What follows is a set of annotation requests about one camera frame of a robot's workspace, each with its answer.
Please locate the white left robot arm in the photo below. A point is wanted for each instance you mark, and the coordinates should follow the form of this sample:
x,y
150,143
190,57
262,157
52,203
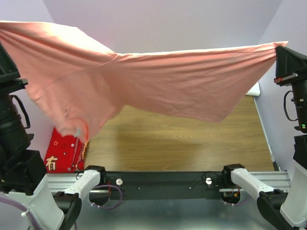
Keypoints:
x,y
23,176

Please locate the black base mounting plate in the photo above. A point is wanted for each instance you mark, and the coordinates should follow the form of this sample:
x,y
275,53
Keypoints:
x,y
167,185

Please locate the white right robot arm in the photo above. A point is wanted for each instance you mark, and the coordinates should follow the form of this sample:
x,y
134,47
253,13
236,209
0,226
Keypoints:
x,y
285,211

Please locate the folded white t shirt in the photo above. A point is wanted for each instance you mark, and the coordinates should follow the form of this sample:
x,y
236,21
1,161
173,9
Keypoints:
x,y
254,91

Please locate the salmon pink t shirt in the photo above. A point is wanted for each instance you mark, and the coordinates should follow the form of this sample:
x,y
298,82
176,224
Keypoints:
x,y
79,83

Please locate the aluminium frame rail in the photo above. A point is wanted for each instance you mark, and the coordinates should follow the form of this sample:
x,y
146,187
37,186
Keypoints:
x,y
100,196

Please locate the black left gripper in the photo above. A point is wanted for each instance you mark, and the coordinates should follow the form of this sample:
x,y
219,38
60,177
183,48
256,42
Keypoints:
x,y
8,80

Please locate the red printed cloth bag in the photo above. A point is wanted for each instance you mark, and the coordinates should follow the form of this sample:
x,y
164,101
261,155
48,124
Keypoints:
x,y
65,154

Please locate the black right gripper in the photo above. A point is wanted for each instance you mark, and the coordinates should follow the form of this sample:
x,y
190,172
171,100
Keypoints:
x,y
290,66

